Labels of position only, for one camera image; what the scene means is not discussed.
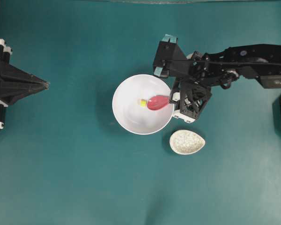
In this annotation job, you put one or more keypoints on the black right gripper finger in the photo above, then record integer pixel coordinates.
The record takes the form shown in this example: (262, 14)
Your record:
(161, 72)
(169, 38)

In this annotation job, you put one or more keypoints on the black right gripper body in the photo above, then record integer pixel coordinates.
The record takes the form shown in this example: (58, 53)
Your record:
(186, 69)

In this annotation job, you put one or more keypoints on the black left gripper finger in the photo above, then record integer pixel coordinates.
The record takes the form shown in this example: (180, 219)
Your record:
(11, 92)
(12, 73)

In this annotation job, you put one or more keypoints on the yellow hexagonal prism block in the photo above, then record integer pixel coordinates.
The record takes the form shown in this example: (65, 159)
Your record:
(142, 103)

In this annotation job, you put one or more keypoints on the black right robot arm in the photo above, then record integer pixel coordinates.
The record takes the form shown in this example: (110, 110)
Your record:
(261, 63)

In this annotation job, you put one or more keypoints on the white round bowl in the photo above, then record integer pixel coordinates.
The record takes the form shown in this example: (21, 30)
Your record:
(131, 115)

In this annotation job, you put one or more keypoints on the speckled ceramic spoon rest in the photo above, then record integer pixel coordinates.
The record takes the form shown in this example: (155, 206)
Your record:
(185, 142)

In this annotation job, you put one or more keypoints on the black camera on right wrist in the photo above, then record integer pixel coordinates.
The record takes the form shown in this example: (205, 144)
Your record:
(189, 100)

